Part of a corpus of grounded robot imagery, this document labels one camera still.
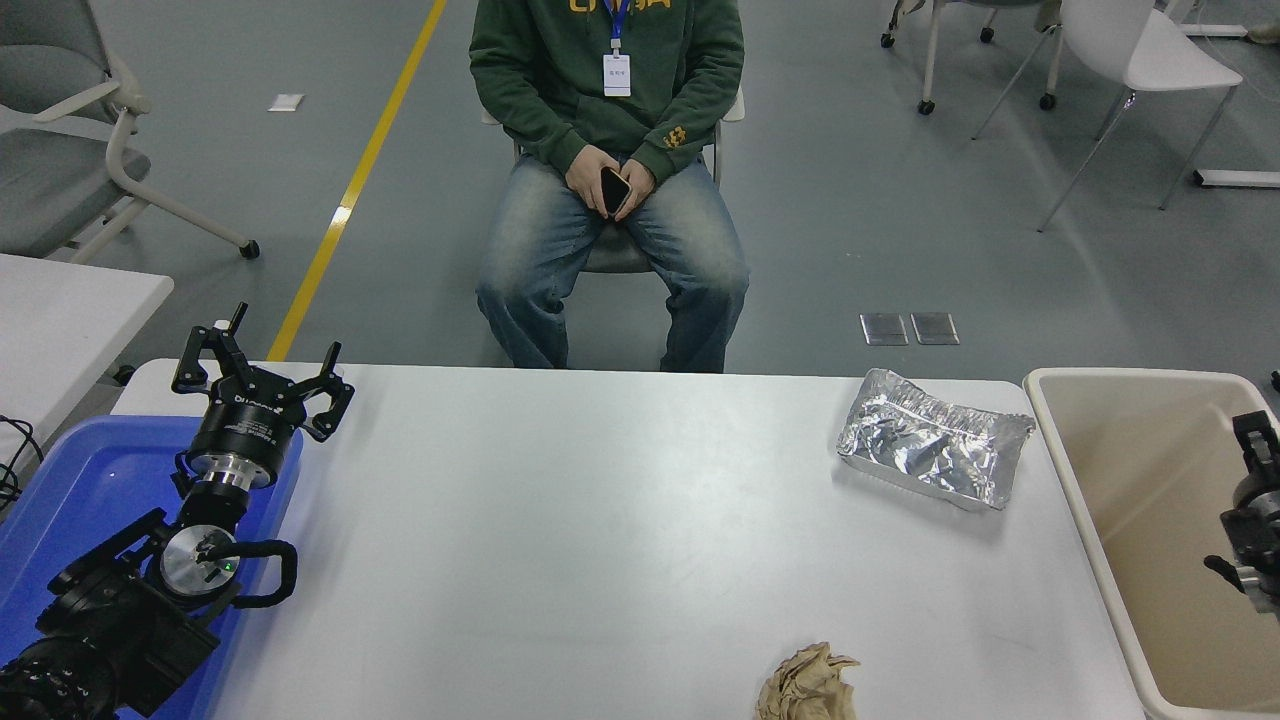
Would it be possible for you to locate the white side table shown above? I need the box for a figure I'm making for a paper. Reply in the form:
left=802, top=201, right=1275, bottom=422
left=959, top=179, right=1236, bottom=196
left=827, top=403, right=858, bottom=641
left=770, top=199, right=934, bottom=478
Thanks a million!
left=0, top=252, right=176, bottom=471

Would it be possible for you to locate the grey office chair white frame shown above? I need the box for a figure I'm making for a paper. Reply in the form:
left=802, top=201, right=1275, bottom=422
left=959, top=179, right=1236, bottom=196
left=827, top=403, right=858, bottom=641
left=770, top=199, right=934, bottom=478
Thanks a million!
left=0, top=0, right=261, bottom=263

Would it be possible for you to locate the white chair with metal legs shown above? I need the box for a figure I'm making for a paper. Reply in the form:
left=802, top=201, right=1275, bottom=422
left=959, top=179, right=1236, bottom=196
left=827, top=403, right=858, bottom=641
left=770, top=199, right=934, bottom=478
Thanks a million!
left=972, top=0, right=1244, bottom=233

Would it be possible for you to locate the person's left hand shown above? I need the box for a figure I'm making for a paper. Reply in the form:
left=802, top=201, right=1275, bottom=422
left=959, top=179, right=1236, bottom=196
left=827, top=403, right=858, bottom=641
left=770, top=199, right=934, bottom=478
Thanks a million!
left=612, top=158, right=658, bottom=223

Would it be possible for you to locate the silver foil tray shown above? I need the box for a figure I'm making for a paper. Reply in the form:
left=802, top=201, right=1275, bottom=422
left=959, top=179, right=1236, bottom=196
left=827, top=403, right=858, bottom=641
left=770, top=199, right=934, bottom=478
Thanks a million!
left=837, top=368, right=1037, bottom=512

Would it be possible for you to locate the large pale plastic bin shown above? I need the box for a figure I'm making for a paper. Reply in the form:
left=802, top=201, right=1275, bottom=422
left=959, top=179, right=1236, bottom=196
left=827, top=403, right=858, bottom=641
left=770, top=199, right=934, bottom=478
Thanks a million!
left=1024, top=368, right=1280, bottom=720

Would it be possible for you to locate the blue lanyard with badge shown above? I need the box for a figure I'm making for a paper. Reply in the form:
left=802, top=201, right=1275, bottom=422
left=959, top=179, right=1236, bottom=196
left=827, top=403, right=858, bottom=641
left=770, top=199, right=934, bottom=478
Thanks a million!
left=602, top=0, right=634, bottom=98

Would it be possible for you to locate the person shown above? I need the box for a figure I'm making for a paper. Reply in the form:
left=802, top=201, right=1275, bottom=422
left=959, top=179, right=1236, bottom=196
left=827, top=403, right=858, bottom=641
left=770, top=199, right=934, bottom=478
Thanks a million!
left=468, top=0, right=751, bottom=373

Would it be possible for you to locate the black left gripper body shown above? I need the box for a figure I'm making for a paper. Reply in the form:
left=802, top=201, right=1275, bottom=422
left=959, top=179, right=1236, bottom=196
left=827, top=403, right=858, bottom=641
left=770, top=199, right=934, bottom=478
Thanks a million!
left=188, top=368, right=307, bottom=470

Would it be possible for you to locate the tan paper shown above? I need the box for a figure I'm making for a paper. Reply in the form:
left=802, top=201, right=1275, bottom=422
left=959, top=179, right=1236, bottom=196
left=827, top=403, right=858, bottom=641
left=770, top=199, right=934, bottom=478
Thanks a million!
left=756, top=642, right=861, bottom=720

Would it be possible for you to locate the grey chair with white armrests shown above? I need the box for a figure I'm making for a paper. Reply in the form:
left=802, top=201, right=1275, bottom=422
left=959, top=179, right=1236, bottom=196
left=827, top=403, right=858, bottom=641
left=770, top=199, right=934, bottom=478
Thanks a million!
left=480, top=88, right=747, bottom=274

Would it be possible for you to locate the person's right hand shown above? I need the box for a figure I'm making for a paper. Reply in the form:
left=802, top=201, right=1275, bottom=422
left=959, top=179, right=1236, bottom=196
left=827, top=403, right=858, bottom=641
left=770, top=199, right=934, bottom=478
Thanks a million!
left=565, top=147, right=621, bottom=216

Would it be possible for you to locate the blue plastic tray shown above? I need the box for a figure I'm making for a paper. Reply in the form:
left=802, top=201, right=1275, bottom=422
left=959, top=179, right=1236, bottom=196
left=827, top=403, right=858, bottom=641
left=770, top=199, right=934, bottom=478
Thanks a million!
left=0, top=415, right=306, bottom=720

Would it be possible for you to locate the white-legged caster chair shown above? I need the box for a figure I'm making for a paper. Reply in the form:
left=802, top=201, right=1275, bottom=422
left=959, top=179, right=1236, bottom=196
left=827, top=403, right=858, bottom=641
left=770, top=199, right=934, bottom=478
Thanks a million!
left=880, top=0, right=1061, bottom=116

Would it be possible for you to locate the black cable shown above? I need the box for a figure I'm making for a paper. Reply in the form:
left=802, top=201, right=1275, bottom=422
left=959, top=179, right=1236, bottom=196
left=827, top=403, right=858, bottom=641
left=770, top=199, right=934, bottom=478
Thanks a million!
left=0, top=413, right=46, bottom=513

